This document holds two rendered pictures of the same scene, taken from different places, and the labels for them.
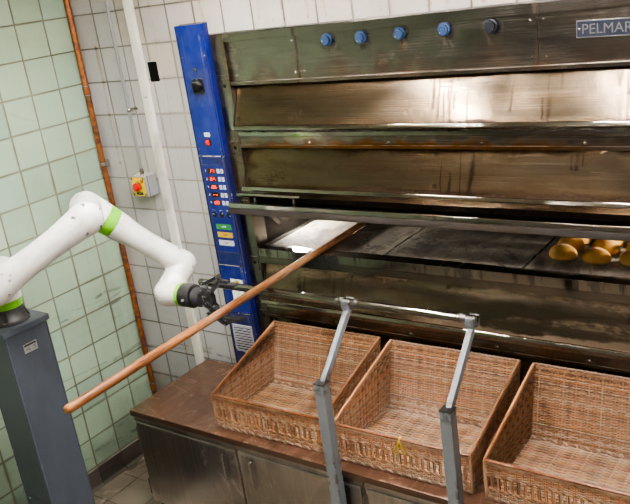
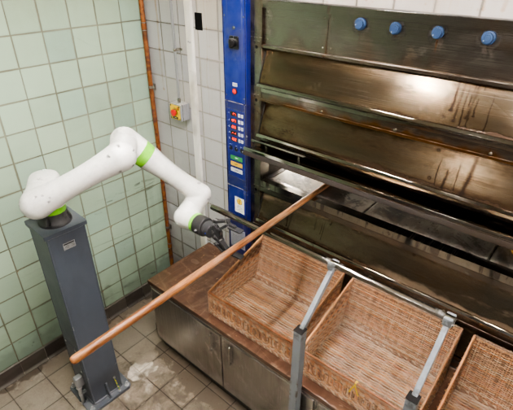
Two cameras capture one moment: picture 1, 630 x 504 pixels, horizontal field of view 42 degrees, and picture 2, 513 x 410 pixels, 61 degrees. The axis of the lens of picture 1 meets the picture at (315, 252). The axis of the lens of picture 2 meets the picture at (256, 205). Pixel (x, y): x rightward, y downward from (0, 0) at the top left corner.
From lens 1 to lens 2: 1.24 m
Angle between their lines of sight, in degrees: 12
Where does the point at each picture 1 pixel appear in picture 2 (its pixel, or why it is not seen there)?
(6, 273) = (46, 195)
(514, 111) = not seen: outside the picture
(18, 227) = (77, 131)
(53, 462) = (82, 324)
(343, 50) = (374, 37)
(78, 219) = (112, 159)
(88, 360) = (124, 228)
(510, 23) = not seen: outside the picture
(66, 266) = not seen: hidden behind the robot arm
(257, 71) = (287, 39)
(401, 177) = (399, 162)
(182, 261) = (199, 194)
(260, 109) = (283, 73)
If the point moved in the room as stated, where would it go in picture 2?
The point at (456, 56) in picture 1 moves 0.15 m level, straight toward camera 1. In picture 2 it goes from (492, 67) to (502, 77)
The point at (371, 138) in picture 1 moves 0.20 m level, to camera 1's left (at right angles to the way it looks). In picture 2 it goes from (379, 122) to (332, 121)
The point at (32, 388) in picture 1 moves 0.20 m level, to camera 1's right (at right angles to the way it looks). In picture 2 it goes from (68, 275) to (110, 276)
